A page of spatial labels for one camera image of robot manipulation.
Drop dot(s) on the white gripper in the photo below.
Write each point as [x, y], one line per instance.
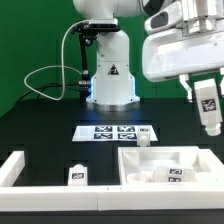
[168, 54]

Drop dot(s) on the white square table top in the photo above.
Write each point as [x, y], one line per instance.
[146, 165]

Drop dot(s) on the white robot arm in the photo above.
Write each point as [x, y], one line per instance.
[113, 86]

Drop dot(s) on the white U-shaped fence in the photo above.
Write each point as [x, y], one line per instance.
[97, 198]

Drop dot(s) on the white marker sheet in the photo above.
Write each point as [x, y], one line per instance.
[105, 133]

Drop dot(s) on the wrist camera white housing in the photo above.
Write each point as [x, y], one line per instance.
[165, 19]

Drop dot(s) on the black camera on stand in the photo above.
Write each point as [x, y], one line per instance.
[87, 31]

